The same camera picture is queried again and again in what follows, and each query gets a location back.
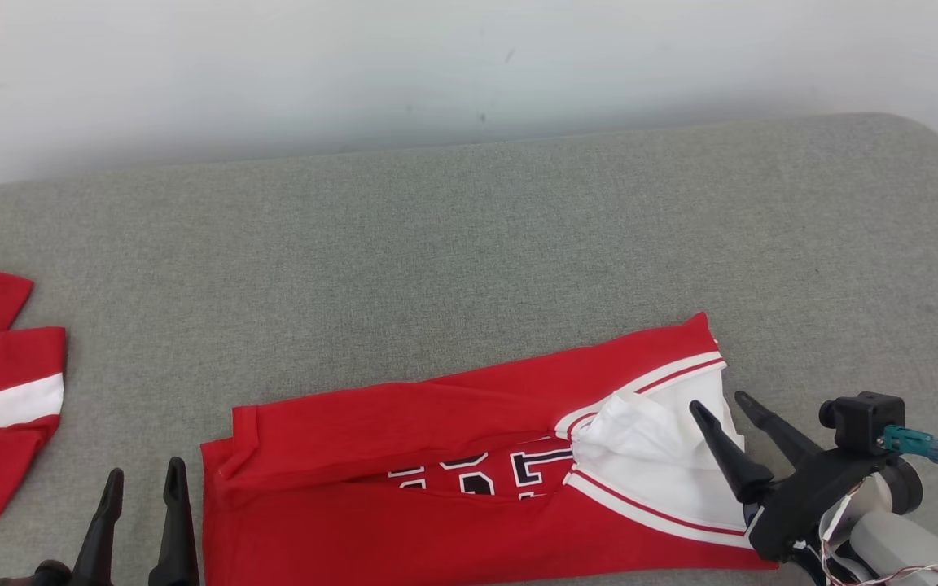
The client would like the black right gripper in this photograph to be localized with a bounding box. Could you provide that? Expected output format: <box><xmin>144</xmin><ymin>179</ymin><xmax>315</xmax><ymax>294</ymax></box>
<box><xmin>689</xmin><ymin>391</ymin><xmax>903</xmax><ymax>562</ymax></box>

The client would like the teal right camera connector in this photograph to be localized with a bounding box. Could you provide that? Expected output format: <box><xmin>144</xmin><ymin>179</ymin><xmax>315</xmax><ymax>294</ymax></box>
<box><xmin>880</xmin><ymin>425</ymin><xmax>938</xmax><ymax>466</ymax></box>

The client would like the red Bulls basketball jersey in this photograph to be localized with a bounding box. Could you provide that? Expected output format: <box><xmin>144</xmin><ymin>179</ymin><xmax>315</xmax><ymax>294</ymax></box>
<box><xmin>200</xmin><ymin>312</ymin><xmax>779</xmax><ymax>586</ymax></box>

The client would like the red white twisted wire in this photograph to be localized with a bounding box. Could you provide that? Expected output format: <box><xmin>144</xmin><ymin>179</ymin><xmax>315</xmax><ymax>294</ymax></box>
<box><xmin>815</xmin><ymin>488</ymin><xmax>938</xmax><ymax>586</ymax></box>

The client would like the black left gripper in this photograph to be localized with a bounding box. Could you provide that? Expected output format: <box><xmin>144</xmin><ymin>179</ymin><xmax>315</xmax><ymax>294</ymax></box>
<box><xmin>0</xmin><ymin>457</ymin><xmax>201</xmax><ymax>586</ymax></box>

